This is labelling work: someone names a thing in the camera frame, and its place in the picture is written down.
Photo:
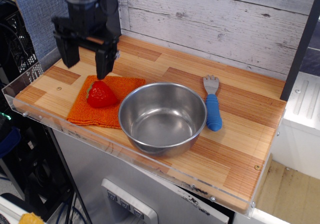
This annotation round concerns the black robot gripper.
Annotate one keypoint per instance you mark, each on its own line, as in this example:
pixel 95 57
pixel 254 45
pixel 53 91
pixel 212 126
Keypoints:
pixel 85 27

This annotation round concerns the red toy strawberry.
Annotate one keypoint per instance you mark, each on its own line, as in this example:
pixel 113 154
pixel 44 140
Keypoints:
pixel 99 95

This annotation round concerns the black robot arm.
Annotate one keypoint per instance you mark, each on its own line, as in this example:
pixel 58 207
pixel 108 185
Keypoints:
pixel 87 26

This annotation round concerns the orange knitted towel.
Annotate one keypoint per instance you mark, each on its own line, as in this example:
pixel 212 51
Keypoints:
pixel 83 114

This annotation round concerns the black plastic crate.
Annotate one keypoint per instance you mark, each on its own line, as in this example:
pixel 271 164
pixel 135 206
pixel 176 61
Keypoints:
pixel 16 52

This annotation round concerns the clear acrylic table guard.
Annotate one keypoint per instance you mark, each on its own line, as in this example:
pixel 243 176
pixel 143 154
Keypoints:
pixel 223 167

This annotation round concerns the stainless steel bowl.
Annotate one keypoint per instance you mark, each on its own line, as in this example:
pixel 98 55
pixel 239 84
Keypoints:
pixel 162 119

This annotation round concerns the silver toy fridge cabinet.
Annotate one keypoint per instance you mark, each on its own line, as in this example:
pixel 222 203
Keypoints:
pixel 114 191

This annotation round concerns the white ridged side counter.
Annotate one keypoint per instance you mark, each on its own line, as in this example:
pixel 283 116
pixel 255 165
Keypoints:
pixel 296 143

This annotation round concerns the blue handled metal fork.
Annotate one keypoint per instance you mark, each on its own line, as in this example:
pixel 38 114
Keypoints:
pixel 214 120

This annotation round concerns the dark grey right post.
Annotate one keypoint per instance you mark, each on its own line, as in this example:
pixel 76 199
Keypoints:
pixel 301 50

